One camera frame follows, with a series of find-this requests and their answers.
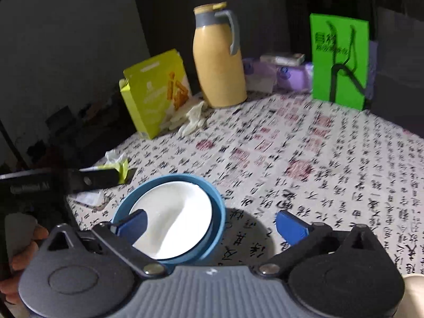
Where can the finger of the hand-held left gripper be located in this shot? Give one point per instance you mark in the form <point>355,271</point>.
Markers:
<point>96,179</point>

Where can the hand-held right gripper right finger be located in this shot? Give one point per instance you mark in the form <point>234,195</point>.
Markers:
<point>291,227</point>

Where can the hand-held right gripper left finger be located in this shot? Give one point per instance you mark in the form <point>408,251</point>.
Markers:
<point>132,223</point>

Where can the white dish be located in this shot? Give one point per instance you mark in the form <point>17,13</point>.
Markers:
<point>179,218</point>

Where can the blue bowl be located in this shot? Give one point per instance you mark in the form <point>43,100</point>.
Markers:
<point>218,218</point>

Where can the large cream plate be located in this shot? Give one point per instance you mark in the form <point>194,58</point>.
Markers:
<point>414,298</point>

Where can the person's left hand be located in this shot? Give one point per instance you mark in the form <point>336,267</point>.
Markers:
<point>20,261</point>

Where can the white paper slip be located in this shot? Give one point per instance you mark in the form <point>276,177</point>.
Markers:
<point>89,198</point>

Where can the yellow-green wrapper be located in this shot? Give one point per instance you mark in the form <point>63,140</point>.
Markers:
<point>122,169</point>

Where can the calligraphy printed tablecloth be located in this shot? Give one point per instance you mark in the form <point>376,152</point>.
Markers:
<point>298,139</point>

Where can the yellow-green snack box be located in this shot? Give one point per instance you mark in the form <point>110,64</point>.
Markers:
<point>149,106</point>

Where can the white gloves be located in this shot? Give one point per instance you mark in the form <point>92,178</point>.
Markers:
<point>193,116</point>

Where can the green paper bag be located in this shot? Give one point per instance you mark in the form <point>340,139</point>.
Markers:
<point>321,79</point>

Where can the yellow thermos jug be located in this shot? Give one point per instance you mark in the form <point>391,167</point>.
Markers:
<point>215,66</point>

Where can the white flat box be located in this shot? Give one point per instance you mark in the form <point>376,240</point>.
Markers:
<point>281,59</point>

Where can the grey paper bag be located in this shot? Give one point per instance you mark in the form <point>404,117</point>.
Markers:
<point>397,56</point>

